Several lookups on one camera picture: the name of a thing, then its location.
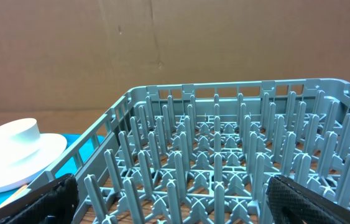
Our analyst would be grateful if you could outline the grey plastic dish rack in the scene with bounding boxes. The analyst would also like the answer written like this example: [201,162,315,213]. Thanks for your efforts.
[28,78,350,223]

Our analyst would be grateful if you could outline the large white plate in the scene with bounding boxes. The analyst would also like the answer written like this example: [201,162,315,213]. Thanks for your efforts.
[0,133,67,193]

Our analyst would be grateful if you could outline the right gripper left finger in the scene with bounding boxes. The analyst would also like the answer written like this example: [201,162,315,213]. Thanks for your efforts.
[0,174,79,223]

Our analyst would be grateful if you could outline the teal serving tray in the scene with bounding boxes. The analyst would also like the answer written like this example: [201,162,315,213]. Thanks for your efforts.
[0,139,94,204]

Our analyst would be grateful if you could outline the white cup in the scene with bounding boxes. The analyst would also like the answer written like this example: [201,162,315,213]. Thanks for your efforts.
[0,118,40,151]

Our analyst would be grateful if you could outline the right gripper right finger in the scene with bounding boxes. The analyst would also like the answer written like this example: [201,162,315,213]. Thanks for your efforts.
[266,175,350,224]

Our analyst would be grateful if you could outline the white bowl under cup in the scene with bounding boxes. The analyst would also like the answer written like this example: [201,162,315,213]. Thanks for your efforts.
[0,146,54,186]

